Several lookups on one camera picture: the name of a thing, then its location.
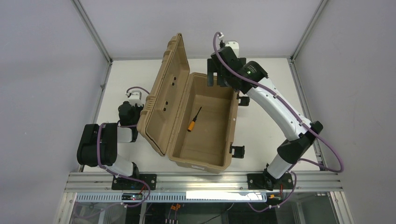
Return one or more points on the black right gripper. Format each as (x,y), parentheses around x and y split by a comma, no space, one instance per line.
(217,73)

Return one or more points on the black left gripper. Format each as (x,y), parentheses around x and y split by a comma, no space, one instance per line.
(130,112)

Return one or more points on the orange black screwdriver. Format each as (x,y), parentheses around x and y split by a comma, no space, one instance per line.
(192,123)

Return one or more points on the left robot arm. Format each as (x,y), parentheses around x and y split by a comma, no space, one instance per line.
(98,146)

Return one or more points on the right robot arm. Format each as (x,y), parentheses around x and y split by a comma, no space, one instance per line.
(251,79)

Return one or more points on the black upper box latch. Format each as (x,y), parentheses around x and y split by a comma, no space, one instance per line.
(243,100)

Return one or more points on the black box latch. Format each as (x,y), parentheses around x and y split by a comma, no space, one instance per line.
(237,152)
(243,100)

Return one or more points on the tan plastic tool box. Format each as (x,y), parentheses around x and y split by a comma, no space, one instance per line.
(174,100)

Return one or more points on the small green circuit board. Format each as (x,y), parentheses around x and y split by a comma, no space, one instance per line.
(132,197)

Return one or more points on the black lower box latch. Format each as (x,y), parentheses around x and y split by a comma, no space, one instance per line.
(237,152)

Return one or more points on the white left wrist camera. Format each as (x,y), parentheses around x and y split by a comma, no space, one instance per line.
(134,98)

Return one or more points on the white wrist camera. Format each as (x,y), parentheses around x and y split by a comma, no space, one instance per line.
(134,98)
(235,47)

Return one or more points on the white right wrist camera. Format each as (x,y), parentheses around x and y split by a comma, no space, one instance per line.
(235,47)

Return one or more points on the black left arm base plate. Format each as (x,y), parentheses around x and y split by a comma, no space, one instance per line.
(126,184)

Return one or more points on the grey slotted cable duct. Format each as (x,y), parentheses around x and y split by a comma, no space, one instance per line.
(184,197)

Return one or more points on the aluminium left frame post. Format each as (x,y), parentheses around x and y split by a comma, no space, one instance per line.
(91,29)

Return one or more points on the aluminium frame post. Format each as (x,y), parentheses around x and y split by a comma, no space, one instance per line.
(318,11)
(91,29)

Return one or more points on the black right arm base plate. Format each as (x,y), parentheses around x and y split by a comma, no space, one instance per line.
(257,181)

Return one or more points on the aluminium right frame post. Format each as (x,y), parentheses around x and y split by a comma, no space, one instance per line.
(318,11)

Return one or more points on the aluminium front rail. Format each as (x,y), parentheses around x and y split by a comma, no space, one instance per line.
(178,182)

